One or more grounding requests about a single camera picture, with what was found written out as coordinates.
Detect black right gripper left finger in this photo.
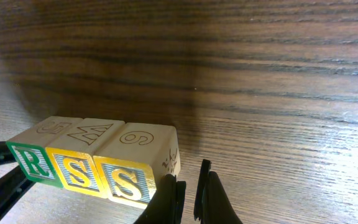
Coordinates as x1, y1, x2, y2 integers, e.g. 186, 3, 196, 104
134, 174, 186, 224

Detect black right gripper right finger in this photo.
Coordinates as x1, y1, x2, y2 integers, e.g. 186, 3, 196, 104
193, 159, 242, 224

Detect green R block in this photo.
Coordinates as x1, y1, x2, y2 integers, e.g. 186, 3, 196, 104
6, 116, 82, 188

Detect yellow S block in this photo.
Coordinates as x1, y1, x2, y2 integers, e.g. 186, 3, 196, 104
93, 123, 181, 209
46, 118, 125, 198

